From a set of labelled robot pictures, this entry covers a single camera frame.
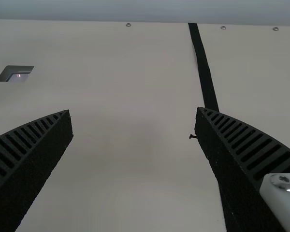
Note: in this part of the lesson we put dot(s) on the small square scanner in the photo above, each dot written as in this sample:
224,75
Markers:
15,73

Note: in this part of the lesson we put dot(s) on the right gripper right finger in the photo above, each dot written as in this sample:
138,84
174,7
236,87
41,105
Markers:
244,174

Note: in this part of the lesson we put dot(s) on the black strip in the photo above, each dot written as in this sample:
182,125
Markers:
202,67

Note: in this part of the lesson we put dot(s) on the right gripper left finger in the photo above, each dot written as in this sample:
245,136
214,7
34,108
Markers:
31,157

